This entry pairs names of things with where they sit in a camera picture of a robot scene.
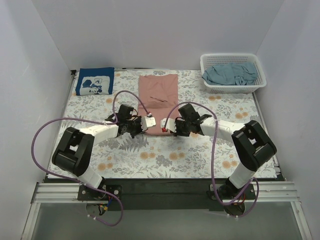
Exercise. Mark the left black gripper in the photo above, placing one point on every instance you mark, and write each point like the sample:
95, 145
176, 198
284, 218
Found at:
138, 124

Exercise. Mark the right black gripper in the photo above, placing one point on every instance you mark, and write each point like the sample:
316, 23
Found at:
178, 125

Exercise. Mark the pink t shirt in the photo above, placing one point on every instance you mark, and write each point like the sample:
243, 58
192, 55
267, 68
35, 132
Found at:
159, 95

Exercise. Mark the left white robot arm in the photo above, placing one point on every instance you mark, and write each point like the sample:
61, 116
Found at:
74, 150

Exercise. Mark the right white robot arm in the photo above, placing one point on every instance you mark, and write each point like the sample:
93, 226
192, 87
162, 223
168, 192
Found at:
253, 145

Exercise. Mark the white plastic laundry basket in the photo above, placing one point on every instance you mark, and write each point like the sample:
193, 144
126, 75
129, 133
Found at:
210, 59

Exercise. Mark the folded navy printed t shirt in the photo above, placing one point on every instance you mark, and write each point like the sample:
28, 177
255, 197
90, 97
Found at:
95, 81

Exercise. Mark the blue grey t shirt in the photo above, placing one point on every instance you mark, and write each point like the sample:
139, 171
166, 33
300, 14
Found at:
231, 74

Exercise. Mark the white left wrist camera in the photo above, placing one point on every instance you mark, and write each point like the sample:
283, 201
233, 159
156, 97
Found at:
147, 122

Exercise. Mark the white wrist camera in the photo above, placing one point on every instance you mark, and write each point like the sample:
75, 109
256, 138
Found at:
168, 124
147, 122

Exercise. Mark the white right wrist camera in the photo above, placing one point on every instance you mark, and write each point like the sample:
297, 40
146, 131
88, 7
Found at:
168, 124

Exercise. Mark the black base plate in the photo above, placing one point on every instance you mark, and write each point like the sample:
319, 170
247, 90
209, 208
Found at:
162, 193

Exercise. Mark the aluminium frame rail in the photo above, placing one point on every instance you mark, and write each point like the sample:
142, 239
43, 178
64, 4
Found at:
71, 193

